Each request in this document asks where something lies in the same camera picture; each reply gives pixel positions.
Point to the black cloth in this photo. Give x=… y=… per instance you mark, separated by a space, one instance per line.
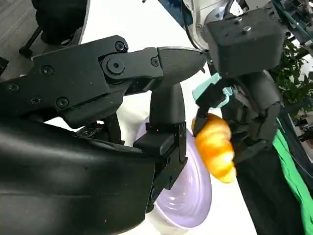
x=264 y=195

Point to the lilac plate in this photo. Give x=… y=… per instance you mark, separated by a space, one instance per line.
x=190 y=195

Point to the orange toy croissant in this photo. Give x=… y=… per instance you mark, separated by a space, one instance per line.
x=215 y=144

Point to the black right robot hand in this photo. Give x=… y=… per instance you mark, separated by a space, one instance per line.
x=61 y=159

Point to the green cloth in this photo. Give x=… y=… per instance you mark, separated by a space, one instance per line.
x=293 y=176

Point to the black office chair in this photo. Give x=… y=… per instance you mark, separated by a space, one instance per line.
x=58 y=19

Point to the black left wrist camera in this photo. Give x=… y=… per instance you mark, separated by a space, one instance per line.
x=244 y=44

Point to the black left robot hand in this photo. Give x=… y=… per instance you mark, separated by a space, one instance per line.
x=254 y=105

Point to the green potted plant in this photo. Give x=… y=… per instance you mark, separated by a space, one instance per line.
x=291 y=80

